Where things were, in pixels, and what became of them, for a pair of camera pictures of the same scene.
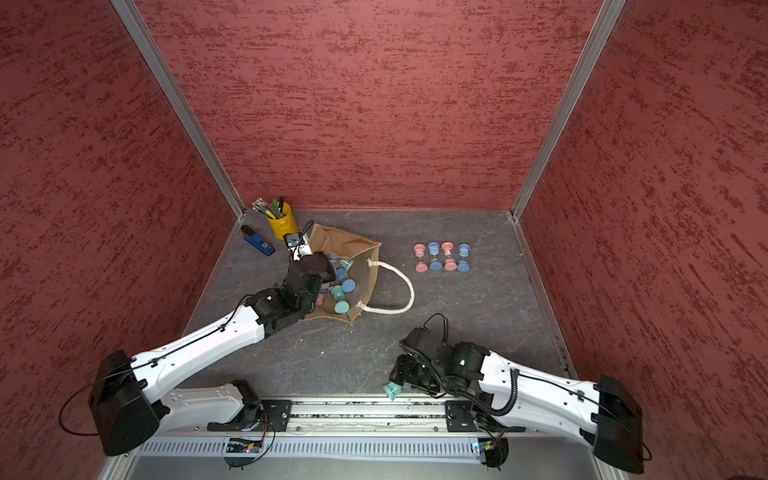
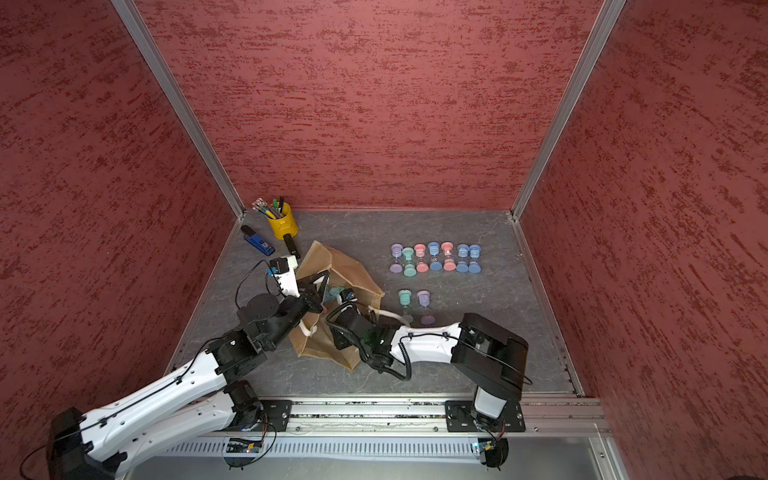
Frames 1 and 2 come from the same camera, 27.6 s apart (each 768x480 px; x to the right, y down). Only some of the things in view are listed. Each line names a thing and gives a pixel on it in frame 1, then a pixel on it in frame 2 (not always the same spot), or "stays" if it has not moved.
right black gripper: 405,369 -> 340,337
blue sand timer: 463,250 stays
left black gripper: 329,276 -> 309,291
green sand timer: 392,390 -> 409,270
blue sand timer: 434,249 stays
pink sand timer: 450,264 stays
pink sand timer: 420,249 stays
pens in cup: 274,210 stays
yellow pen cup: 284,225 stays
